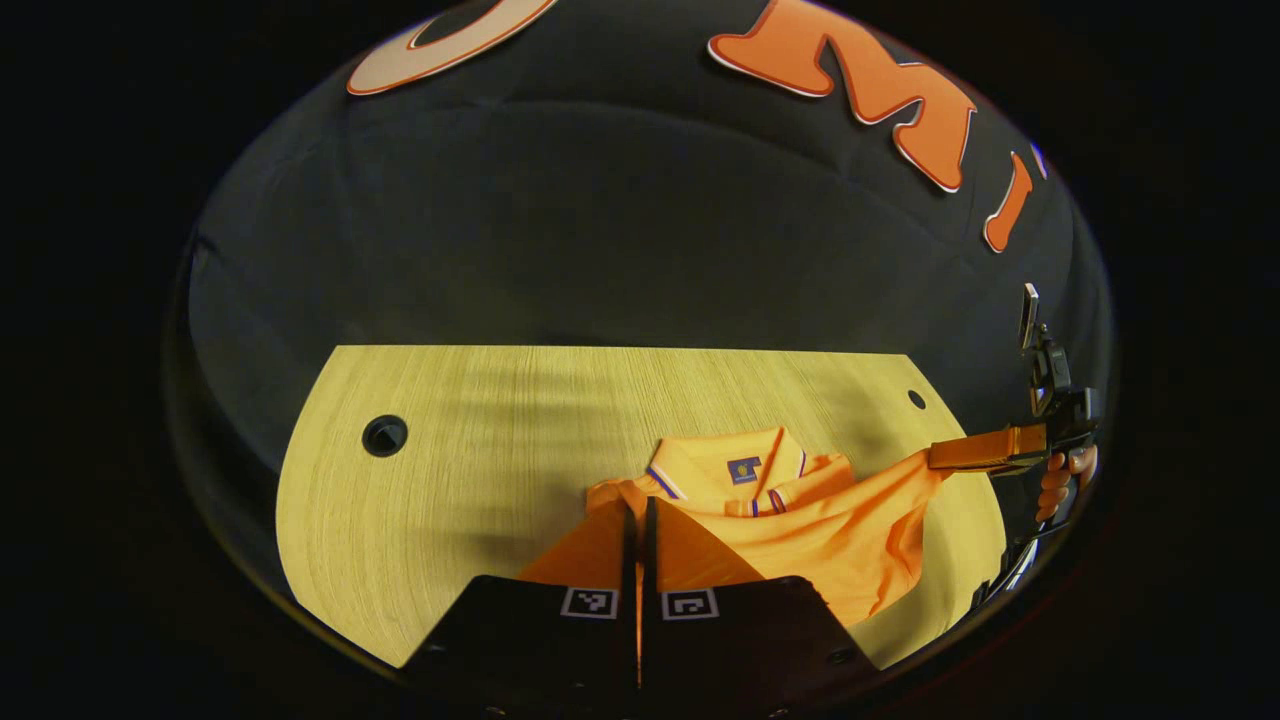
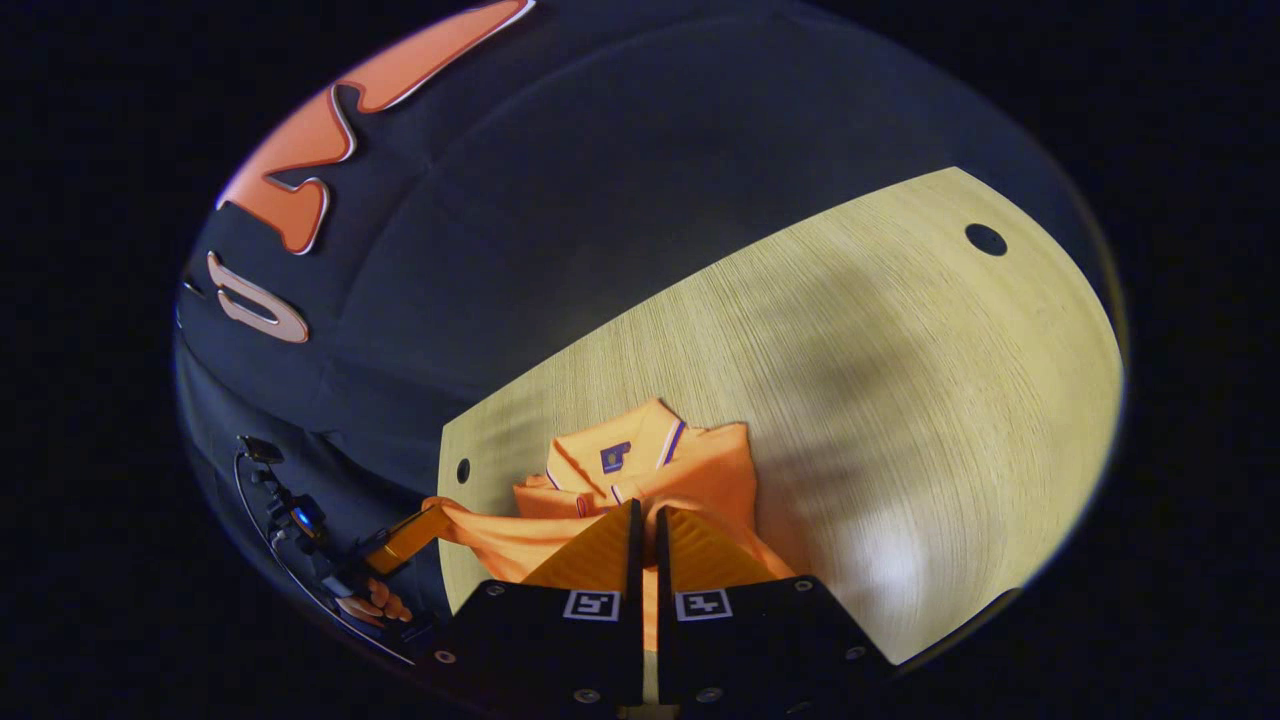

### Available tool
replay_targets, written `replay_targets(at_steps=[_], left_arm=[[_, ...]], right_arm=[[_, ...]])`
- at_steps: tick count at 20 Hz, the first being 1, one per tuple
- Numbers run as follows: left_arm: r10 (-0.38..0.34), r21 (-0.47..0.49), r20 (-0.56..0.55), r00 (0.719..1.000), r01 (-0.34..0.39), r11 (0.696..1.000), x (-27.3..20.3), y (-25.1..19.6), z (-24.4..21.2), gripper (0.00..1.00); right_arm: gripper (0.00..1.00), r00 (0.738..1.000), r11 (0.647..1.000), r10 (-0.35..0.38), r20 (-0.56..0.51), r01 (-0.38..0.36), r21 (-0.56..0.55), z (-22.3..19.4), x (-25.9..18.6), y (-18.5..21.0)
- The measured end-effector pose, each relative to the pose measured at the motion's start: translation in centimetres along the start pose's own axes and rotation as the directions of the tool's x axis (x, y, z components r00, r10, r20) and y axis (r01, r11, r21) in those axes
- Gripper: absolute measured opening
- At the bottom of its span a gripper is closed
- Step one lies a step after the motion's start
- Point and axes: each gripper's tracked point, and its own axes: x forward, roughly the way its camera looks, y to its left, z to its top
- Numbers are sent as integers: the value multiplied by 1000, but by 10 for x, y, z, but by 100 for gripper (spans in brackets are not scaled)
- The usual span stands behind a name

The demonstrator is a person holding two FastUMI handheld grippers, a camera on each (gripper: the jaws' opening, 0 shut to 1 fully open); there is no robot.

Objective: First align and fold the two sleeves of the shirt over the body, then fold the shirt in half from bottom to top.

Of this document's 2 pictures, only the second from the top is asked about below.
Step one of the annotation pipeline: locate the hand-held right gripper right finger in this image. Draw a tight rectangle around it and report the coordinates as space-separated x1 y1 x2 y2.
655 505 898 717

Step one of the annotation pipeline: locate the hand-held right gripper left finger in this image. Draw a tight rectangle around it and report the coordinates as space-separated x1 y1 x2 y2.
430 498 643 713

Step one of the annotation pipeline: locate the orange polo T-shirt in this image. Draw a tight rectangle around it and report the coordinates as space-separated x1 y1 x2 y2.
420 397 801 706

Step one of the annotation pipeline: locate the black backdrop cloth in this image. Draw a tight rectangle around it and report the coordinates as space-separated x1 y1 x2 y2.
175 0 1121 626

